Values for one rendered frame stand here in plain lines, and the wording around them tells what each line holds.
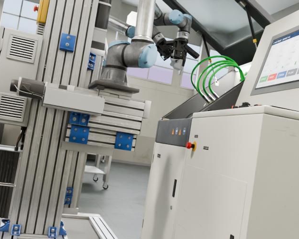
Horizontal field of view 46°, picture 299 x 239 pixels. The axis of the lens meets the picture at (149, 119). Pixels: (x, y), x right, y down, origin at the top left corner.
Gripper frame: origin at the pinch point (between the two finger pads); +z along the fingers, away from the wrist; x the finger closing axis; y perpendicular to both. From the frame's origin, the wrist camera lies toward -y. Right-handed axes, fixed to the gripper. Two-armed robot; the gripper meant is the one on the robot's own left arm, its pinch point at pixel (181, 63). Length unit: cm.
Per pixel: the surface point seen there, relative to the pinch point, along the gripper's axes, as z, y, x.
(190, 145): 50, 38, 37
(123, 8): -449, -252, -717
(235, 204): 80, 49, 79
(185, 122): 36.2, 27.5, 19.3
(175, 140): 40, 35, 4
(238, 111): 52, 25, 79
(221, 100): 39.0, 5.9, 28.4
